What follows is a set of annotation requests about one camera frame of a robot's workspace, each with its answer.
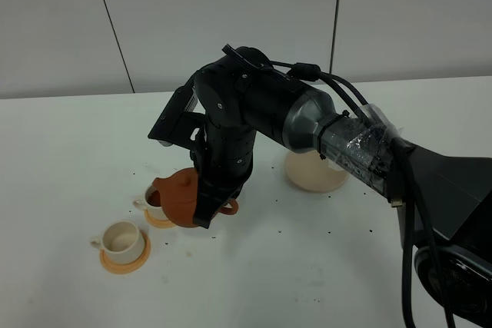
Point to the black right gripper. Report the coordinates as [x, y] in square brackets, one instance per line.
[242, 94]

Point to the brown clay teapot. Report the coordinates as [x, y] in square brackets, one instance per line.
[178, 199]

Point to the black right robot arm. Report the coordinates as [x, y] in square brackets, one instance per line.
[443, 203]

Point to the beige round teapot coaster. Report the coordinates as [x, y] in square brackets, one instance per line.
[309, 172]

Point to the orange coaster far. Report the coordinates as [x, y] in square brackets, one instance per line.
[158, 223]

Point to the orange coaster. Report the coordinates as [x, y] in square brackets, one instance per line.
[158, 223]
[119, 269]

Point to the white teacup far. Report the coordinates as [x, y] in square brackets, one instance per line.
[151, 202]

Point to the white teacup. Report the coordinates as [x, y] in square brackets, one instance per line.
[122, 242]
[151, 202]

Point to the white teacup near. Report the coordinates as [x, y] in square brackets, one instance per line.
[122, 242]

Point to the orange coaster near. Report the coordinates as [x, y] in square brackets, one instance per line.
[119, 269]

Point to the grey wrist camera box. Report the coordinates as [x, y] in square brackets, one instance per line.
[178, 121]

